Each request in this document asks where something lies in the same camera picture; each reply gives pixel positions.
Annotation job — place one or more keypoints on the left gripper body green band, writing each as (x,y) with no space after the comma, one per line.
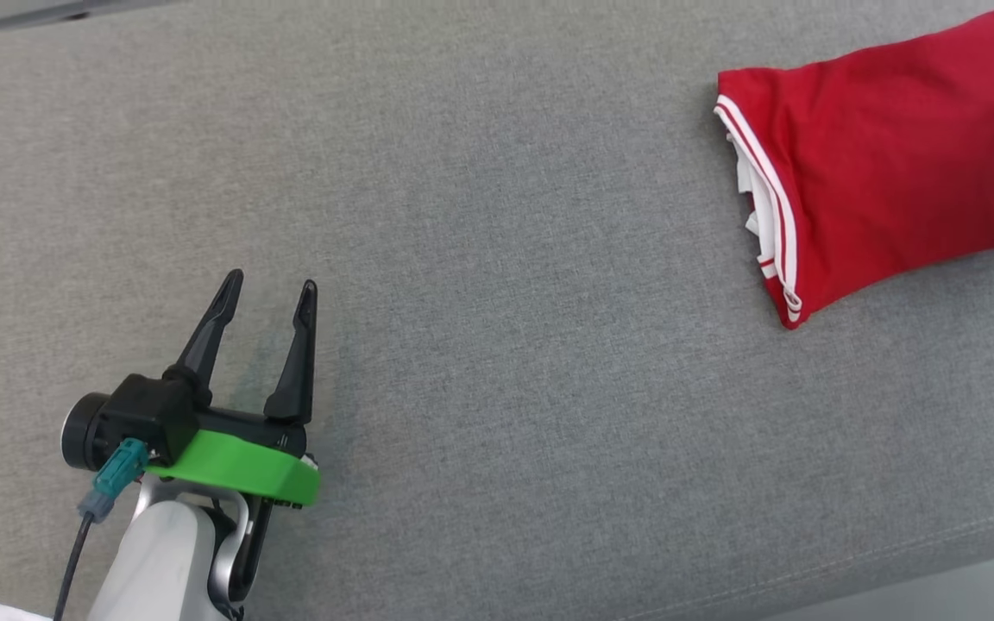
(247,466)

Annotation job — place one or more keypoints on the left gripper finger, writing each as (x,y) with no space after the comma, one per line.
(297,362)
(208,336)

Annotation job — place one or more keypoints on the red basketball jersey white trim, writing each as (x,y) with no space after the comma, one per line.
(894,155)

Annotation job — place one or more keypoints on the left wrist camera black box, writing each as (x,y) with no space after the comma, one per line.
(143,418)

